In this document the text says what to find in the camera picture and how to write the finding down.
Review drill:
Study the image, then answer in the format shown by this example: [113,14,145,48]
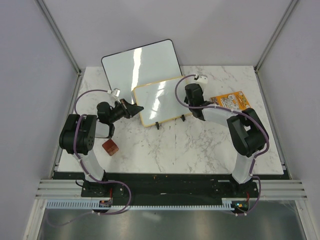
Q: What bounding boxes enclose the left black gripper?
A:
[108,98,143,124]

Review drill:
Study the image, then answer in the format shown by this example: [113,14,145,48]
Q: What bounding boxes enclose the yellow framed whiteboard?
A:
[133,76,192,127]

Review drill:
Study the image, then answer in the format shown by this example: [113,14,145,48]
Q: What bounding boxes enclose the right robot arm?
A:
[184,83,269,197]

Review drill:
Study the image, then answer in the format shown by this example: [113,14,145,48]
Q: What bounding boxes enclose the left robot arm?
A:
[59,99,144,197]

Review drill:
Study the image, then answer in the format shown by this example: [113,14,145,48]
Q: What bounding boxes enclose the black whiteboard stand foot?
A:
[155,122,160,130]

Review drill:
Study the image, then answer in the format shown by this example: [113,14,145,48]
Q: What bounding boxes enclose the black framed whiteboard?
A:
[101,39,182,103]

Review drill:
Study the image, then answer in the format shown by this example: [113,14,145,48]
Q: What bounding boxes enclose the orange card box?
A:
[210,91,251,111]

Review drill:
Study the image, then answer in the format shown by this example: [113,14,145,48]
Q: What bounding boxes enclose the red wooden block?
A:
[102,139,119,156]

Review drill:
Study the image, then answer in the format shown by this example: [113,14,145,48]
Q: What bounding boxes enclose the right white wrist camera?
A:
[193,74,208,85]

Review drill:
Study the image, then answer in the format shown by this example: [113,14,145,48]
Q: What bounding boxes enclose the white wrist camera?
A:
[107,88,121,99]
[193,74,208,85]

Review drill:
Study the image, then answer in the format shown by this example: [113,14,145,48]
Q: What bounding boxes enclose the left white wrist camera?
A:
[107,88,121,99]

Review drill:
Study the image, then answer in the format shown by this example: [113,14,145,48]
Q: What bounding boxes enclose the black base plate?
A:
[53,172,294,205]

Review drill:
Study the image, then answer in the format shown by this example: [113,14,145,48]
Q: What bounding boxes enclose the white slotted cable duct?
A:
[45,199,240,211]

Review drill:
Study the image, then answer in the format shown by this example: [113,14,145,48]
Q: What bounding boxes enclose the left aluminium corner post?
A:
[35,0,82,76]

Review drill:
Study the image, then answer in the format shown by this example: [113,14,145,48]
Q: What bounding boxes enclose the aluminium corner post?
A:
[35,0,82,76]
[253,0,301,73]

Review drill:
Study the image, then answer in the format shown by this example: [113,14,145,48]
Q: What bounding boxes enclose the aluminium rail frame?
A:
[24,172,307,240]

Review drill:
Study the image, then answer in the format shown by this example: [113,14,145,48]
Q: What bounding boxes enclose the right aluminium corner post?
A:
[253,0,301,73]

